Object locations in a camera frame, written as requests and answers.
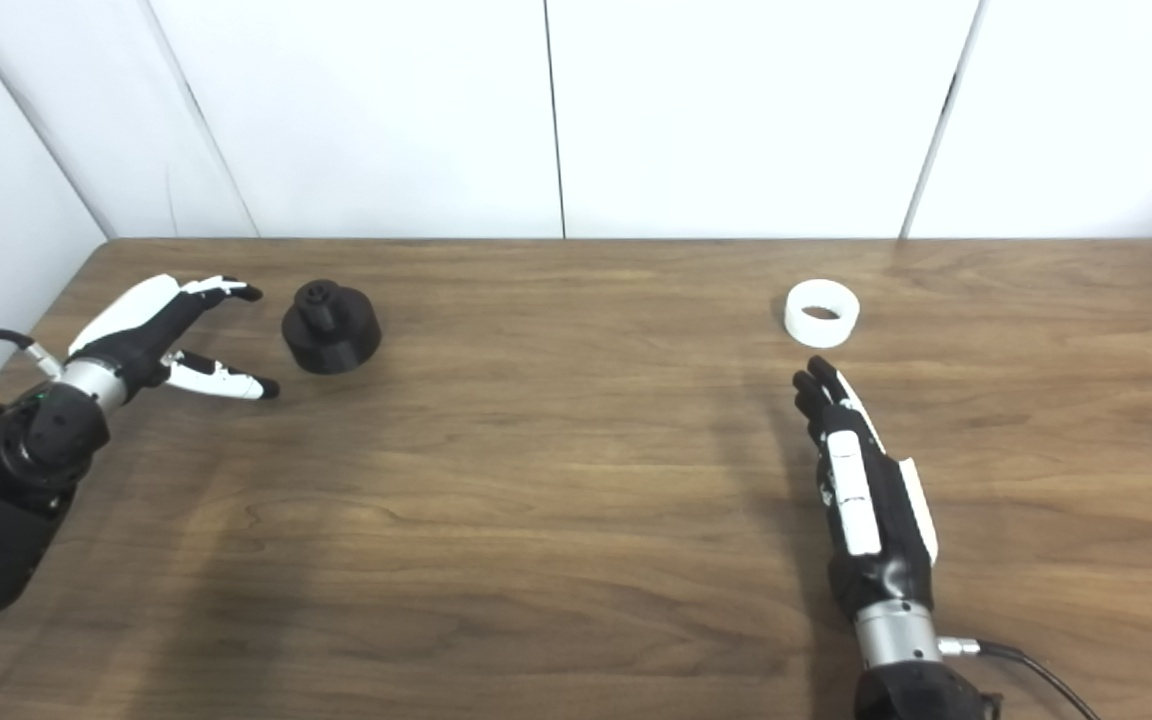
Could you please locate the white and black right hand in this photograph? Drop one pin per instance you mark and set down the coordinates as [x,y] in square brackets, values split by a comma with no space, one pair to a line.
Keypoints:
[861,510]

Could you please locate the white and black left hand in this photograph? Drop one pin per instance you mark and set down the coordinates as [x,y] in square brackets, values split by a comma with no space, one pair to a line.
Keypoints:
[136,335]

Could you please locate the round black part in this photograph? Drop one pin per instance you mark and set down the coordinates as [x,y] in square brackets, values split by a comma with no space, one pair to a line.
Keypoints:
[336,340]

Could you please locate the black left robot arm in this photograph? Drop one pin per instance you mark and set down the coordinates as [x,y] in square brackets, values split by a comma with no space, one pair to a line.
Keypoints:
[26,450]

